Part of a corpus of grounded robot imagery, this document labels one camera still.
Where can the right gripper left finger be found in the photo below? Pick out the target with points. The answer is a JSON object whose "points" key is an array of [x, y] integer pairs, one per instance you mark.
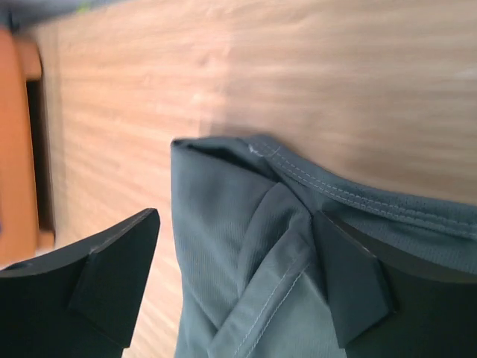
{"points": [[81, 300]]}

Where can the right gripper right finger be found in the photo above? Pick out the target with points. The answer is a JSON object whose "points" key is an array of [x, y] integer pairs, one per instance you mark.
{"points": [[388, 303]]}

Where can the dark grey t shirt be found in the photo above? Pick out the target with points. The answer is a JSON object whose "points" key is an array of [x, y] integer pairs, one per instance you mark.
{"points": [[243, 220]]}

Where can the orange plastic basket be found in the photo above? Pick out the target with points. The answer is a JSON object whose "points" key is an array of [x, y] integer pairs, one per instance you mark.
{"points": [[27, 219]]}

